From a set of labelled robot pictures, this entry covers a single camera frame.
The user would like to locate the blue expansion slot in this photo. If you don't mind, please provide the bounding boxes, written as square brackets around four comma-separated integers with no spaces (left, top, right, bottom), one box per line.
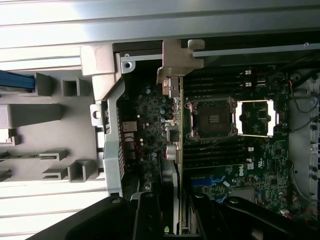
[191,174,226,188]

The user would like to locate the silver chipset heatsink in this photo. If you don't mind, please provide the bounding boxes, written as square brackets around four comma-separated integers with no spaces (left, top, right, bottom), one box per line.
[231,187,256,201]

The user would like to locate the open black PC case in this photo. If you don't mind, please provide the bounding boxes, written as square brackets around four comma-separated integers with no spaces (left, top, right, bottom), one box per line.
[79,37,320,226]

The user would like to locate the locking lever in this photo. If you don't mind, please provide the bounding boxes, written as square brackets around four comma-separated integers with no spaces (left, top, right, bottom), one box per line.
[201,136,241,152]

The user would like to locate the green Dell motherboard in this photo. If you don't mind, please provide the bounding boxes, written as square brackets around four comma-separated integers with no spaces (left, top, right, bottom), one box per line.
[117,62,293,218]

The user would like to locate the CPU socket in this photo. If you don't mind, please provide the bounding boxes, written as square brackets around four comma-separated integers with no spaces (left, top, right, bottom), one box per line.
[186,96,238,141]

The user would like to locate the metal socket cover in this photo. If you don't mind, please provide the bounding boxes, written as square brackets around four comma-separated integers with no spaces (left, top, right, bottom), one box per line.
[234,99,281,138]

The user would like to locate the grey plastic parts rack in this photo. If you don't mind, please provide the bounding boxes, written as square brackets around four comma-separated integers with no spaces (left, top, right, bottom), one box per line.
[0,72,106,183]

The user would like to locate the hard disk drive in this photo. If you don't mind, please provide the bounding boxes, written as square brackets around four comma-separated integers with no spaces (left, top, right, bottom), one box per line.
[0,69,35,95]

